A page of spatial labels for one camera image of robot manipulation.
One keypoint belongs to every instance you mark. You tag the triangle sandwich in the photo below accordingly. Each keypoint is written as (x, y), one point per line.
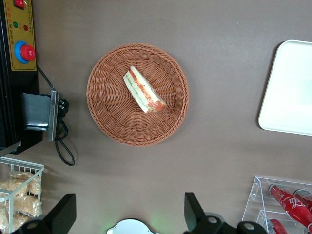
(143, 91)

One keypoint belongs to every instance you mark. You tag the clear acrylic bottle rack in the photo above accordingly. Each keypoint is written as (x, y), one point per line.
(256, 195)

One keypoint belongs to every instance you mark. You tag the black fryer with yellow panel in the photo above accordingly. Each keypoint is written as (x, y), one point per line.
(14, 80)

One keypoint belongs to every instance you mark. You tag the round brown wicker basket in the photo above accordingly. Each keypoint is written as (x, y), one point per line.
(117, 114)

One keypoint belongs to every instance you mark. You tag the clear bag of rice crackers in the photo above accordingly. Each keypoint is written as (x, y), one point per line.
(12, 186)
(31, 181)
(28, 206)
(20, 221)
(3, 217)

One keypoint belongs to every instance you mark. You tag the beige plastic tray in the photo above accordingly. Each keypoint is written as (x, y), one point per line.
(290, 90)

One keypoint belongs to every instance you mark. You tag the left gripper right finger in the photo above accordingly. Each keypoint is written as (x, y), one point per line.
(193, 214)

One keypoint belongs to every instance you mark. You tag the red cola bottle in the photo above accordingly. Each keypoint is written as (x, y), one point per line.
(304, 196)
(291, 202)
(276, 226)

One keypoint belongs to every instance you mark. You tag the silver metal bar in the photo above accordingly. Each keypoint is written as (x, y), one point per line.
(9, 148)

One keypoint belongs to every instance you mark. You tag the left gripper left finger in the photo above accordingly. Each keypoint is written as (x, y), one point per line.
(62, 214)

